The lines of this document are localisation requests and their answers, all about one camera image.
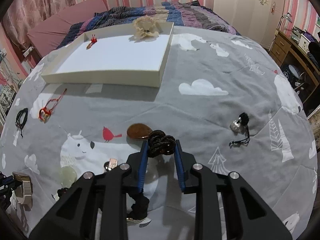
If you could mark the grey polar bear blanket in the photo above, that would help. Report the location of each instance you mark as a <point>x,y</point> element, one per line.
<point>210,79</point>

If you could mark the brown amber teardrop pendant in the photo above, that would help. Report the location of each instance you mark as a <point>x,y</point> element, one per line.
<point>158,142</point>

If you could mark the silver desk lamp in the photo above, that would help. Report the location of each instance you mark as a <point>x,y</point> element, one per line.
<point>285,24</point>

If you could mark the white decorated wardrobe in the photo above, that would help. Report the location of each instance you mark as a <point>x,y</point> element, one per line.
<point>256,19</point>

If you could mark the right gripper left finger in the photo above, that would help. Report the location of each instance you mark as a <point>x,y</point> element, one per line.
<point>74,215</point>

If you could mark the silver charm black tassel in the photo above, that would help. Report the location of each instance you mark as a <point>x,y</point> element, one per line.
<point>240,126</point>

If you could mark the pink patterned curtain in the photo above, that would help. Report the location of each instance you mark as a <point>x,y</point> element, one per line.
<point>24,15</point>

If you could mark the wall power strip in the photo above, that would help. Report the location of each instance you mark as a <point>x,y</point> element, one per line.
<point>28,51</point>

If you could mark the wooden desk with drawers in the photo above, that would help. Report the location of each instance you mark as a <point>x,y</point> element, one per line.
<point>297,67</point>

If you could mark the beige band wristwatch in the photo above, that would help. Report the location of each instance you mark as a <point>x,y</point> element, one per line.
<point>24,192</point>

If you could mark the cream fabric scrunchie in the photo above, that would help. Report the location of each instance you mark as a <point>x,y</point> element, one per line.
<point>145,27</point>

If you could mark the red cord gourd pendant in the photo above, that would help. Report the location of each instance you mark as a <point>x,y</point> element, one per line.
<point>92,42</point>

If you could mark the striped purple blue quilt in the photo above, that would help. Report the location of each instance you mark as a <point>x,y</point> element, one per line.
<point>190,14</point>

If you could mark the white shallow tray box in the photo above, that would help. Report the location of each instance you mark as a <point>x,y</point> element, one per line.
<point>117,58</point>

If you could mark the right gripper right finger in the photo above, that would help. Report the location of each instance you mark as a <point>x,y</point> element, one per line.
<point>227,197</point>

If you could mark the red cord bead charm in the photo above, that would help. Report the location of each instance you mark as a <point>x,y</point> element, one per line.
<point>46,112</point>

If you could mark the black scrunchie with buckle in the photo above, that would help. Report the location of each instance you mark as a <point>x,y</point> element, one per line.
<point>139,209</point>

